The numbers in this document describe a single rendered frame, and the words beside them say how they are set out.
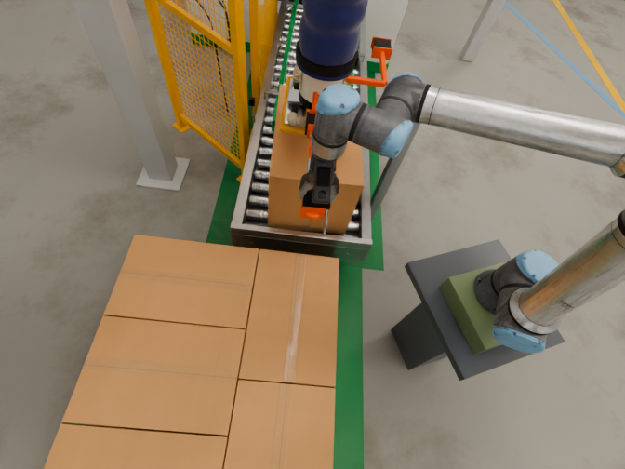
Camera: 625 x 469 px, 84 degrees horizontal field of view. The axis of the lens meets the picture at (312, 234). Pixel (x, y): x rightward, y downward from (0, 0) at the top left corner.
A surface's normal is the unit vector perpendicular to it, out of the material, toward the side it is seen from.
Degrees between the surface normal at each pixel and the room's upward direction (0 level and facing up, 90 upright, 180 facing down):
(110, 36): 90
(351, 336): 0
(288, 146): 0
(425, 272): 0
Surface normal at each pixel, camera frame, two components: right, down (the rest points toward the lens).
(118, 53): -0.07, 0.85
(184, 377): 0.12, -0.51
